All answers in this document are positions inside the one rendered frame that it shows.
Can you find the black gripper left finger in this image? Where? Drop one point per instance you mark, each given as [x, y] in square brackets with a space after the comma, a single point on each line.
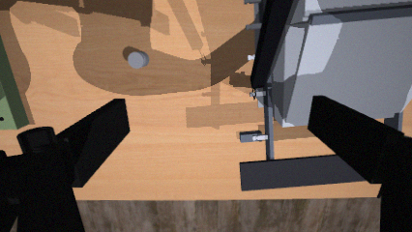
[52, 165]

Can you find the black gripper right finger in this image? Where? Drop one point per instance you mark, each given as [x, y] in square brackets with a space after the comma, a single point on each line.
[379, 153]

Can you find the grey cylinder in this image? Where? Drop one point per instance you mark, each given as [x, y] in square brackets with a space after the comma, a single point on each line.
[138, 59]

